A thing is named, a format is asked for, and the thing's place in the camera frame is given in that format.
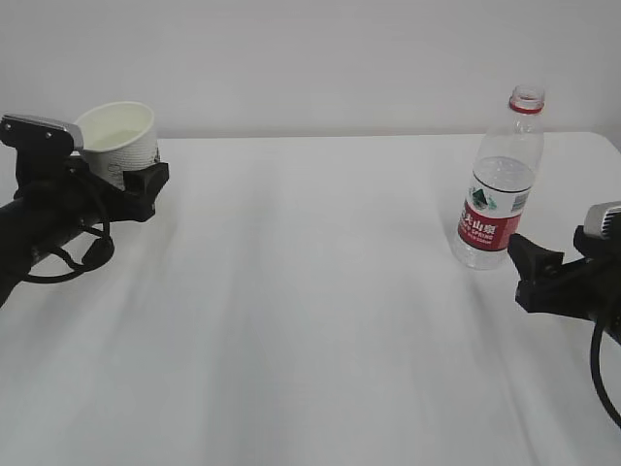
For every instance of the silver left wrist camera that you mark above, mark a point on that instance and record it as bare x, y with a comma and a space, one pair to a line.
40, 134

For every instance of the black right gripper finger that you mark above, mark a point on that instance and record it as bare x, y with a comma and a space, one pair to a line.
538, 268

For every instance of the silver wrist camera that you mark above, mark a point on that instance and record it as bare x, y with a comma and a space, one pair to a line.
599, 218
40, 134

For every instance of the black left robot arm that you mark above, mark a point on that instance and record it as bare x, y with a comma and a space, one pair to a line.
50, 263

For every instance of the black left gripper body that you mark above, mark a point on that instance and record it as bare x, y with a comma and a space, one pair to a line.
57, 197

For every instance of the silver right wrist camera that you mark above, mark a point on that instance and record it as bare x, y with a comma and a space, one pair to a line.
599, 218

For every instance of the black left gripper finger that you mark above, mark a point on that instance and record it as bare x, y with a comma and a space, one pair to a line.
142, 188

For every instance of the clear red-label water bottle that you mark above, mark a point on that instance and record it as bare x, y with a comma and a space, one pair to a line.
504, 172

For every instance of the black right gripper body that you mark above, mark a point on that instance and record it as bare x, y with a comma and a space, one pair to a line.
587, 287

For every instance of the white paper cup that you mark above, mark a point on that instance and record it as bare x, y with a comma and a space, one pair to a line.
118, 137

